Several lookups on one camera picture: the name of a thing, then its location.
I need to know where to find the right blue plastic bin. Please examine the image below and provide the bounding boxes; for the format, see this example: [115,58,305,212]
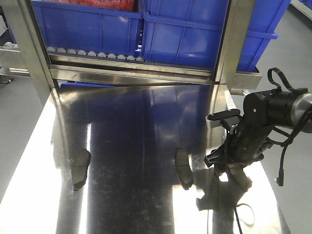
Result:
[142,0,290,72]

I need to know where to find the stainless steel rack frame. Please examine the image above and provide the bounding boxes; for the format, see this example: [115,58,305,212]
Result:
[0,0,261,104]

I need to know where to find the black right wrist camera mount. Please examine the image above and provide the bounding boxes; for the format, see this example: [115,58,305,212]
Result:
[206,109,241,130]

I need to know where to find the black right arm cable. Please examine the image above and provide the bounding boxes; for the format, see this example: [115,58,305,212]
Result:
[267,67,312,187]

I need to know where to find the roller conveyor track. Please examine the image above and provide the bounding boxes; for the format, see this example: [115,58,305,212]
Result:
[46,46,145,62]

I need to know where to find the left blue plastic bin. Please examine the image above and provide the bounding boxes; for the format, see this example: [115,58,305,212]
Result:
[31,0,144,57]

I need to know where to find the blue plastic bin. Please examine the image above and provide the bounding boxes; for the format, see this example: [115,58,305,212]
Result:
[31,0,144,57]
[142,0,290,72]

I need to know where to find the grey brake pad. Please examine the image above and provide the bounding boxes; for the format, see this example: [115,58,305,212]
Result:
[71,149,91,191]
[175,148,193,190]
[226,164,251,192]

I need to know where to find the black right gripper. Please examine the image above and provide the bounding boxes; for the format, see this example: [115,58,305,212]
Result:
[204,117,272,177]

